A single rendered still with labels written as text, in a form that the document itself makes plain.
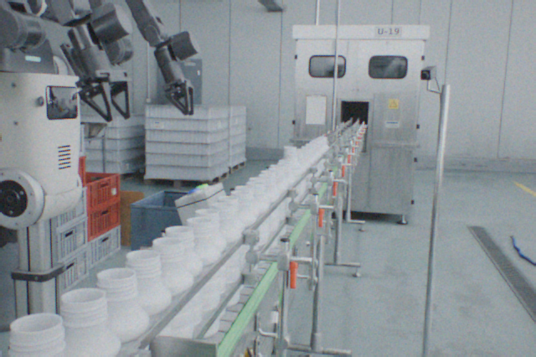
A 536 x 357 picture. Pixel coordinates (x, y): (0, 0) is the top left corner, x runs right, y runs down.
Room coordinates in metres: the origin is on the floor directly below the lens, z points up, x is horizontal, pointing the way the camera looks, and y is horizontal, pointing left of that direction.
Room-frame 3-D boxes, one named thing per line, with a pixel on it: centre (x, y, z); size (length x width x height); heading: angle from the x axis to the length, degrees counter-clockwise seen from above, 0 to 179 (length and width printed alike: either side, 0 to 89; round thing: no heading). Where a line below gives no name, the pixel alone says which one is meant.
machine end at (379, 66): (6.68, -1.06, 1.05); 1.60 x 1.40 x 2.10; 169
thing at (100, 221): (4.32, 1.49, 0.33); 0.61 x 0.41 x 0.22; 172
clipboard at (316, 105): (6.00, -0.50, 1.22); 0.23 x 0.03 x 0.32; 79
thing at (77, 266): (3.61, 1.52, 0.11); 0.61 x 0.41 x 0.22; 175
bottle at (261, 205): (1.10, 0.03, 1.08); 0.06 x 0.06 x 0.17
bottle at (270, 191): (1.21, 0.00, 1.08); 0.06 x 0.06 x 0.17
